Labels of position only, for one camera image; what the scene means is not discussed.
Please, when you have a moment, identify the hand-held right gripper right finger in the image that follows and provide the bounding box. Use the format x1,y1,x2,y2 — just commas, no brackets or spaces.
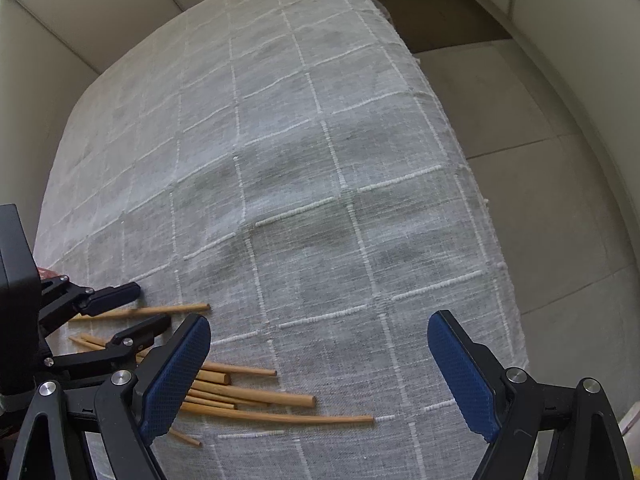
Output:
426,309,636,480

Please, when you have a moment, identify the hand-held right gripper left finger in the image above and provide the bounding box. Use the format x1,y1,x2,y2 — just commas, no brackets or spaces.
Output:
7,313,212,480

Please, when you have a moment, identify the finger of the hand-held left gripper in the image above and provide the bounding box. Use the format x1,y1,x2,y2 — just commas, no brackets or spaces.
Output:
40,276,142,333
37,312,172,381

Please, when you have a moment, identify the pile of wooden chopsticks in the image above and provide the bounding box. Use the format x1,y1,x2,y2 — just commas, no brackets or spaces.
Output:
69,332,376,448

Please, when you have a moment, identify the grey checked tablecloth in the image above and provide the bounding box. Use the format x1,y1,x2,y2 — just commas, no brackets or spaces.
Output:
34,0,531,480

